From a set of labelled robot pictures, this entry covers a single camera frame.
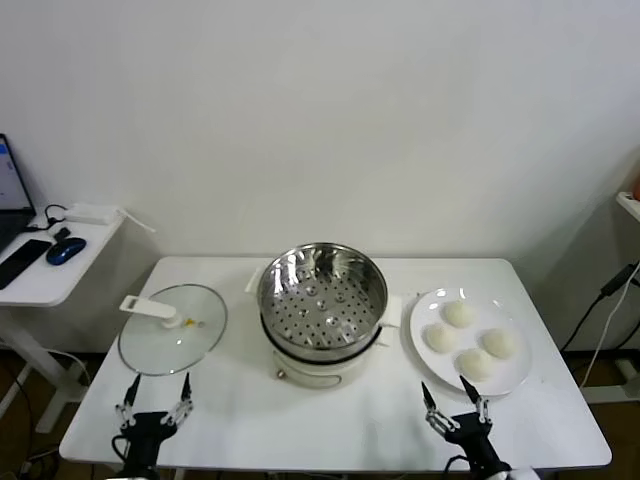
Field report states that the thin white cable end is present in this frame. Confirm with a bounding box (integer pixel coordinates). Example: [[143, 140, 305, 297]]
[[113, 205, 156, 234]]

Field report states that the thin black floor cable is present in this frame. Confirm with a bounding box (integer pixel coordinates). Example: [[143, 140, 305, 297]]
[[0, 370, 30, 434]]

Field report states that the blue computer mouse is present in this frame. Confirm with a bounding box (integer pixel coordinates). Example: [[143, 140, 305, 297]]
[[44, 237, 87, 266]]

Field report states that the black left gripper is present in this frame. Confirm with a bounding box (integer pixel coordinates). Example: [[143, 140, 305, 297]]
[[115, 371, 195, 480]]

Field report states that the long white cable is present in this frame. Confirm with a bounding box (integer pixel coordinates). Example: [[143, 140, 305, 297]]
[[582, 279, 640, 389]]

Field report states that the white shelf board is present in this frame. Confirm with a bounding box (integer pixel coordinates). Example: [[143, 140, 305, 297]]
[[615, 191, 640, 224]]

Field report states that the white table foot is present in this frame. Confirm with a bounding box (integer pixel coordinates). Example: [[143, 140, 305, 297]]
[[582, 357, 640, 404]]

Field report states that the black power adapter cable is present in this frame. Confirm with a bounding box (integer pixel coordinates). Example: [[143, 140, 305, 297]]
[[559, 262, 640, 351]]

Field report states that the black looped cable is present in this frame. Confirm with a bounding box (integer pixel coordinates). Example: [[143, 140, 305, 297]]
[[27, 203, 69, 232]]

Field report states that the glass lid with white handle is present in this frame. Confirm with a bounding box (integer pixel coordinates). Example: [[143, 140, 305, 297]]
[[117, 283, 229, 376]]

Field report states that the black smartphone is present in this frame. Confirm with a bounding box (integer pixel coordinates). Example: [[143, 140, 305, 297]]
[[0, 238, 53, 291]]

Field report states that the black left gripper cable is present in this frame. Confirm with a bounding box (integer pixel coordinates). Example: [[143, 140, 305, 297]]
[[110, 433, 132, 472]]

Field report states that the large white plate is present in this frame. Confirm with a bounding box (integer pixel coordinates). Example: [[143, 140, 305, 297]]
[[408, 287, 533, 398]]

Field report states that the perforated steel steamer basket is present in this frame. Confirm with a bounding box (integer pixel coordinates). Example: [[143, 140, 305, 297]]
[[243, 241, 404, 351]]

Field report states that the white floor cable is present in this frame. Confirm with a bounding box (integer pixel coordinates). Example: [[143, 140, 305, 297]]
[[47, 348, 92, 387]]

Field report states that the white electric cooker base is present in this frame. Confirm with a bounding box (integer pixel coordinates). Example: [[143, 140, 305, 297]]
[[259, 319, 397, 392]]

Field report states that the black laptop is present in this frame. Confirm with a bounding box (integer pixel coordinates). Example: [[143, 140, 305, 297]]
[[0, 132, 37, 254]]

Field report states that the white steamed baozi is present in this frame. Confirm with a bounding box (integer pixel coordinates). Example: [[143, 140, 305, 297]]
[[454, 348, 495, 381], [480, 328, 516, 359], [443, 300, 476, 330], [422, 323, 457, 354]]

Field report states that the white rectangular power box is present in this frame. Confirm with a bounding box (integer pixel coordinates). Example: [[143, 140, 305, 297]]
[[63, 202, 115, 225]]

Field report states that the white side table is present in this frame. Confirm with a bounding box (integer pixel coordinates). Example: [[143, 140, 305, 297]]
[[0, 202, 156, 435]]

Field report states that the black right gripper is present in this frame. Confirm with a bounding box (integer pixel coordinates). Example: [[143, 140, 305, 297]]
[[420, 374, 511, 474]]

